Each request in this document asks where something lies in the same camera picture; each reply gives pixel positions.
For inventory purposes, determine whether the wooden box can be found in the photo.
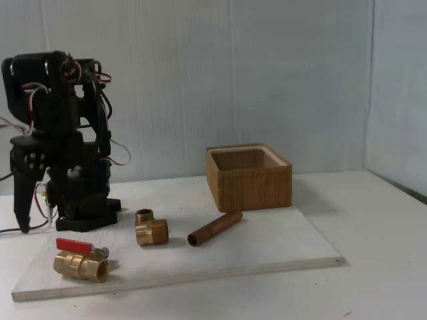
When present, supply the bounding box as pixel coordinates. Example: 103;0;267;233
205;143;294;213

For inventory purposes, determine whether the white wooden board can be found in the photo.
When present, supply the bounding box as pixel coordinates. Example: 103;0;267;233
11;206;344;303

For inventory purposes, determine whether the brass ball valve red handle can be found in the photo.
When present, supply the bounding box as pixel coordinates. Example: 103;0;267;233
53;237;111;284

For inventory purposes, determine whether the copper pipe piece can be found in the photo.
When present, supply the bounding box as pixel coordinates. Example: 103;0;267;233
187;209;244;247

